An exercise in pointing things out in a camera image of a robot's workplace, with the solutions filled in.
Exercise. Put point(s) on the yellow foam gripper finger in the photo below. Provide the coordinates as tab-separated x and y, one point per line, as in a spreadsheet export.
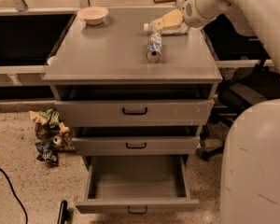
169	20

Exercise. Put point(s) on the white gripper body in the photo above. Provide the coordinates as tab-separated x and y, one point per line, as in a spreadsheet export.
196	14

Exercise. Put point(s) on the redbull can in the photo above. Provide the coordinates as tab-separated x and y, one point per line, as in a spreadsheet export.
154	48

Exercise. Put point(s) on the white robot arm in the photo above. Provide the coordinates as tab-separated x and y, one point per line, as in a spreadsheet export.
250	172

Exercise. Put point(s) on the grey drawer cabinet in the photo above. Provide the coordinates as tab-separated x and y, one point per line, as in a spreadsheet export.
108	62

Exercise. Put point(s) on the grey top drawer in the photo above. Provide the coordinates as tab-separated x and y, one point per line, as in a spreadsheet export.
134	113

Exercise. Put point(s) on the grey drawer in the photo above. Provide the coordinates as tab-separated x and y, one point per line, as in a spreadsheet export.
134	113
111	146
136	185

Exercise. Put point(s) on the grey middle drawer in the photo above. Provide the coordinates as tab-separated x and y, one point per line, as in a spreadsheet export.
111	146

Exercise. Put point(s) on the grey bottom drawer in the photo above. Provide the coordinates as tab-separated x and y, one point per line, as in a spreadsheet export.
136	185

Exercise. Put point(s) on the clear plastic water bottle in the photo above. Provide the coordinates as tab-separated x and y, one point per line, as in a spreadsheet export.
182	29

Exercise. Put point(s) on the wooden stick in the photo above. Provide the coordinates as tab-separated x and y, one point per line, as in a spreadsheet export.
162	1

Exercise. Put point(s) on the white bowl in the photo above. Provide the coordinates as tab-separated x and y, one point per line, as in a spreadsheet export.
93	15

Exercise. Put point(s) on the black office chair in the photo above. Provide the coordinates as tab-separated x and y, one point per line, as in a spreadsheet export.
248	86

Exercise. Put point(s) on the crumpled snack bags pile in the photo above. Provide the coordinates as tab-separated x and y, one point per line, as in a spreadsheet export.
50	127

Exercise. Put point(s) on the blue chip bag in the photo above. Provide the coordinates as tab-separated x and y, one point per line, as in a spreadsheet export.
47	152

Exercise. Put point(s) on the black floor object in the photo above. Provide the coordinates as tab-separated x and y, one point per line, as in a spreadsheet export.
63	213

